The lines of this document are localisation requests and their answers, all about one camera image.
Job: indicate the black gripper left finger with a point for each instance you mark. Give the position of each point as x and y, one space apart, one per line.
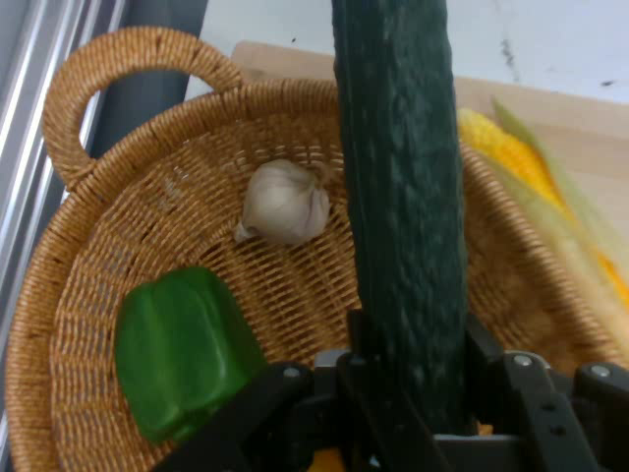
295 423

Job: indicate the light wooden cutting board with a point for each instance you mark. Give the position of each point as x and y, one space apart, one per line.
580 128

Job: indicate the green bell pepper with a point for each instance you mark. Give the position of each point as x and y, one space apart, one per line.
182 344

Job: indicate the yellow corn cob with husk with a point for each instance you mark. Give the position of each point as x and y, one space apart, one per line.
521 162

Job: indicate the dark green cucumber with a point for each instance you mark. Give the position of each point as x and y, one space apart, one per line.
403 196

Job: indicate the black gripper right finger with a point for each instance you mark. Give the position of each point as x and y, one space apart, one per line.
565 423

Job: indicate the white garlic bulb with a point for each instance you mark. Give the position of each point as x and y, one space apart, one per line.
285 204

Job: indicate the aluminium side frame rail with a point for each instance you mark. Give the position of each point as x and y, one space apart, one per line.
29 123

